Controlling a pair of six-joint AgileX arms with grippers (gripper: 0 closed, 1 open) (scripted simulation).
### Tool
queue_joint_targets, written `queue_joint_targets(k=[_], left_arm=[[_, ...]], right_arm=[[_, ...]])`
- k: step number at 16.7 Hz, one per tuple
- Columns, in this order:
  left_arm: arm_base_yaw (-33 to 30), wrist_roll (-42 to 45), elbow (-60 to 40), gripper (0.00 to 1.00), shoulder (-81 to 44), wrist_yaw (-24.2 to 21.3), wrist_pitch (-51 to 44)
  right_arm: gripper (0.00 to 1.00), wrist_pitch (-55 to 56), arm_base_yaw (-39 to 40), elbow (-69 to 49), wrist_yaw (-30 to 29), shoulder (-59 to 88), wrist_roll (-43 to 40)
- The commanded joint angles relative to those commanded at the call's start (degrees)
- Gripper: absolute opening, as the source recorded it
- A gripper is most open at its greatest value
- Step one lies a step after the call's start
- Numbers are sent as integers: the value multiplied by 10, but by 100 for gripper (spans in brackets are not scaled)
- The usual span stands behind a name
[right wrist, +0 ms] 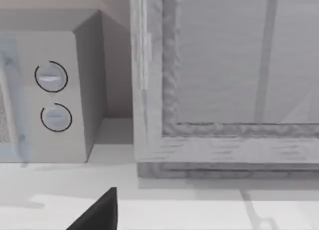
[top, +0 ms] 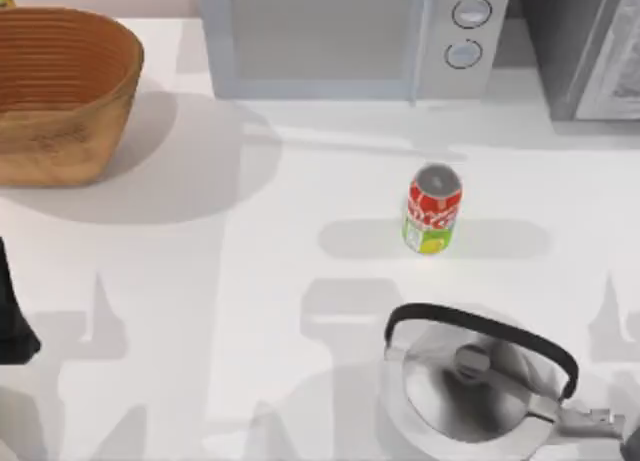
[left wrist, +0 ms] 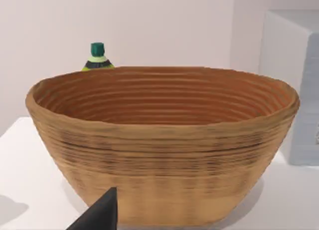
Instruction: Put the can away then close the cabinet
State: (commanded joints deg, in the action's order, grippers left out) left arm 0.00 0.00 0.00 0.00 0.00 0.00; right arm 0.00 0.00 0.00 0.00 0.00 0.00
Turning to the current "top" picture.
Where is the brown wooden basket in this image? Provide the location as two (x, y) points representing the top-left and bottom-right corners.
(0, 6), (146, 188)

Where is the round microwave knob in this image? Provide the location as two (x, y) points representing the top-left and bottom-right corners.
(443, 38), (484, 71)
(451, 0), (494, 30)

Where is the silver kettle with black handle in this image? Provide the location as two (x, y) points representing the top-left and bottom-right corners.
(382, 302), (628, 461)

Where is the pale microwave oven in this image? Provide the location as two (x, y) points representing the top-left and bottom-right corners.
(195, 0), (514, 106)

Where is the red and green can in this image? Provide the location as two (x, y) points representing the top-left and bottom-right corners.
(401, 162), (463, 256)

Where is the grey cabinet with dark inside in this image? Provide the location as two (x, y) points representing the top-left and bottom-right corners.
(518, 0), (640, 123)

